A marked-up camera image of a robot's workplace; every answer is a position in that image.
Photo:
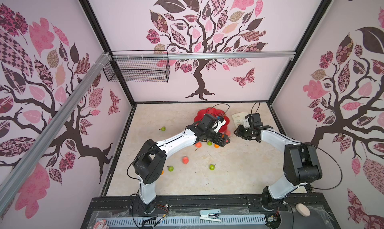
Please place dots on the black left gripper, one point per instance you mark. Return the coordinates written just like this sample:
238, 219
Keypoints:
222, 142

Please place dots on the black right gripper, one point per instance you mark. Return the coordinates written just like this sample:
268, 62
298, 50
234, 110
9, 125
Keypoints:
238, 132

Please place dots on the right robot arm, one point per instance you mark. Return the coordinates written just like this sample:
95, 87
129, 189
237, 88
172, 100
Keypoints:
301, 163

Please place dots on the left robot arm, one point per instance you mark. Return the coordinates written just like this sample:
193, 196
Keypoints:
151, 159

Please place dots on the red flower fruit bowl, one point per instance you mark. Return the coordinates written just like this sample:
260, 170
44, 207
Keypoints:
213, 113

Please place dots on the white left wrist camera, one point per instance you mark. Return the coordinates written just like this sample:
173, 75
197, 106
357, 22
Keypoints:
219, 123

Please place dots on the black wire basket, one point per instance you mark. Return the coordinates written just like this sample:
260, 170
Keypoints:
138, 66

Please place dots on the white slotted cable duct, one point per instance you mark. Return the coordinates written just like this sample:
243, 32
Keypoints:
179, 221

